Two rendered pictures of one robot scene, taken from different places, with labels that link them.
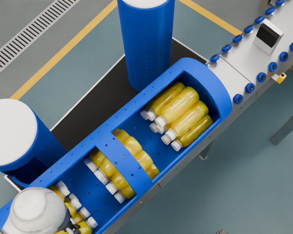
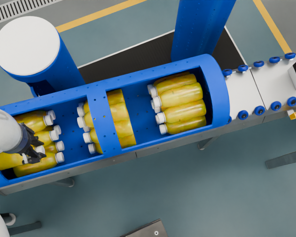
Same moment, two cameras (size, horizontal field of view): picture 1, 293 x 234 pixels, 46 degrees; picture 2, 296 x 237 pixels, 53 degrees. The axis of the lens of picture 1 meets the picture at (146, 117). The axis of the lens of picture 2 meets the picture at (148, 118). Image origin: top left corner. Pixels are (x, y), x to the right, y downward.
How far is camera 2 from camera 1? 22 cm
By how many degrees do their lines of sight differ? 10
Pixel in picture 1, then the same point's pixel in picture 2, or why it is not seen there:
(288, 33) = not seen: outside the picture
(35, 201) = not seen: outside the picture
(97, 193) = (80, 135)
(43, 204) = not seen: outside the picture
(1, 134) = (25, 48)
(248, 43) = (282, 68)
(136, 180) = (105, 142)
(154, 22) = (207, 9)
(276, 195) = (244, 209)
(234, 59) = (260, 77)
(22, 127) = (44, 50)
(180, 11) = (249, 12)
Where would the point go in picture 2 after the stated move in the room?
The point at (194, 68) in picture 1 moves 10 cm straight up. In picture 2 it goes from (209, 68) to (215, 55)
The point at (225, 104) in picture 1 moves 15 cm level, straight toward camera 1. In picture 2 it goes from (222, 114) to (188, 139)
